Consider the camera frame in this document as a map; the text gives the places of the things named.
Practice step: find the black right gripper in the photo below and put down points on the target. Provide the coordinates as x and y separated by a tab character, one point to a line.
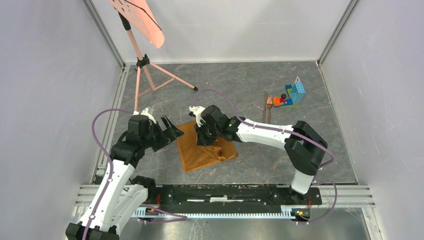
201	139

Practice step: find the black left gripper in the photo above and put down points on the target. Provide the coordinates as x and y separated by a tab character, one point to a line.
171	133

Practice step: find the orange cloth napkin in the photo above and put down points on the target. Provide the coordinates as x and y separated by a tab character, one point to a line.
194	157

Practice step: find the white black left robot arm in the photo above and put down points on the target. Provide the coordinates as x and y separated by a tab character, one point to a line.
109	212

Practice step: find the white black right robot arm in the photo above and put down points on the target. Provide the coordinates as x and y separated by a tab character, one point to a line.
303	145

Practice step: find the colourful toy brick build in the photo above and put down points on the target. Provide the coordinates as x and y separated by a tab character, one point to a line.
293	95

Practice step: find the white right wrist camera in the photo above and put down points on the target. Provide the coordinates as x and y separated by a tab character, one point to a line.
197	112

